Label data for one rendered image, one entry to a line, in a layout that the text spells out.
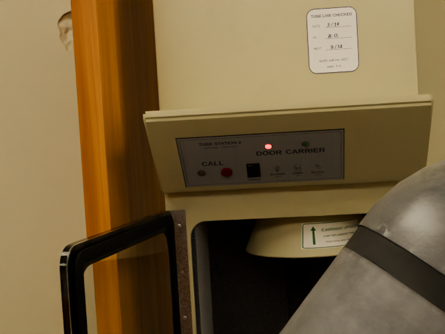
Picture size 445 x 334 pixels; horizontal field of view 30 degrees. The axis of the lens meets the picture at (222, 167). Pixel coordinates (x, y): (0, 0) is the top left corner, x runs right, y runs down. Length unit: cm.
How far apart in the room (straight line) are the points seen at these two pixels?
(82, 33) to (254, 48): 21
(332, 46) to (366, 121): 14
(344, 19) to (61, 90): 65
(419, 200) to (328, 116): 53
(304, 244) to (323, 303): 66
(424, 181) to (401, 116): 53
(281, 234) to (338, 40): 26
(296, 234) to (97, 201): 26
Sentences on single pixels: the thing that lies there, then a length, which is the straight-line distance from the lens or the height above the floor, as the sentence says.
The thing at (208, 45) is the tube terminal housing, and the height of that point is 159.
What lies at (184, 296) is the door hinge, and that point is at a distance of 107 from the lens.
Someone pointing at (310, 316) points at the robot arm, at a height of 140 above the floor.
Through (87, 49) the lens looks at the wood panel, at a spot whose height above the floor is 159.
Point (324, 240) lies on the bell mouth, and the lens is 107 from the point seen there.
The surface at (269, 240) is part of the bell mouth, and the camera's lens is 108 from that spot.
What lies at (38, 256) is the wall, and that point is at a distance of 156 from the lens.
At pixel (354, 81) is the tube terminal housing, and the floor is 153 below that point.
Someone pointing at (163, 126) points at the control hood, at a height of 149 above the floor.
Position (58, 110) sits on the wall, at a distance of 153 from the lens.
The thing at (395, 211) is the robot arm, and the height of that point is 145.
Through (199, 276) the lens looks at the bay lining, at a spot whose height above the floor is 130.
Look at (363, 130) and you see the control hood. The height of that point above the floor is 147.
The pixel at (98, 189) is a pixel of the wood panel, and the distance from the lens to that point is 97.
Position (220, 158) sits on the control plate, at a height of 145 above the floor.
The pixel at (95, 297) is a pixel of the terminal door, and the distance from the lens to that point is 81.
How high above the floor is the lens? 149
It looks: 3 degrees down
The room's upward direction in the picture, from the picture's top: 3 degrees counter-clockwise
